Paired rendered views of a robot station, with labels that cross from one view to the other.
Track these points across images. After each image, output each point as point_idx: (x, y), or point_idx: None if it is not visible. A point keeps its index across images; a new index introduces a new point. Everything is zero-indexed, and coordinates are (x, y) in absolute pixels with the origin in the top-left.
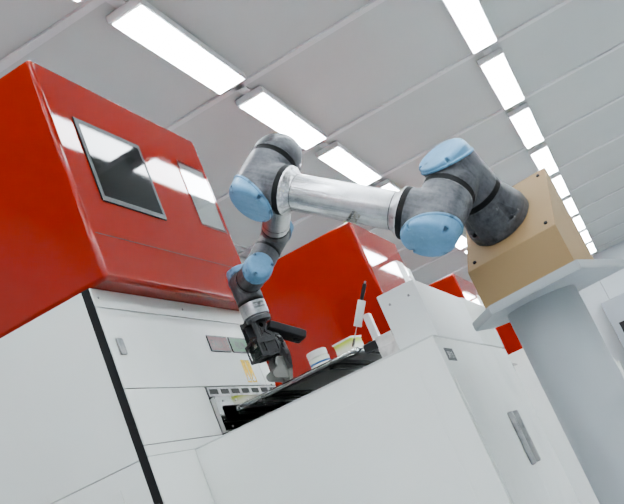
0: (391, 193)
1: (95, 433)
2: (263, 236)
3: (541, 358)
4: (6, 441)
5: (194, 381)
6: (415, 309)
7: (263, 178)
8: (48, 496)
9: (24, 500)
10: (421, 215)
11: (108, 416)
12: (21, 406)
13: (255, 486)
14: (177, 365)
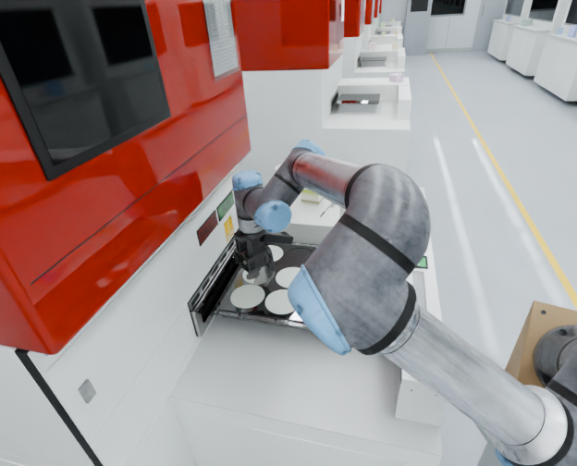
0: (538, 425)
1: (55, 449)
2: (289, 174)
3: None
4: None
5: (178, 311)
6: (434, 404)
7: (362, 328)
8: (7, 450)
9: None
10: None
11: (70, 449)
12: None
13: (220, 436)
14: (162, 314)
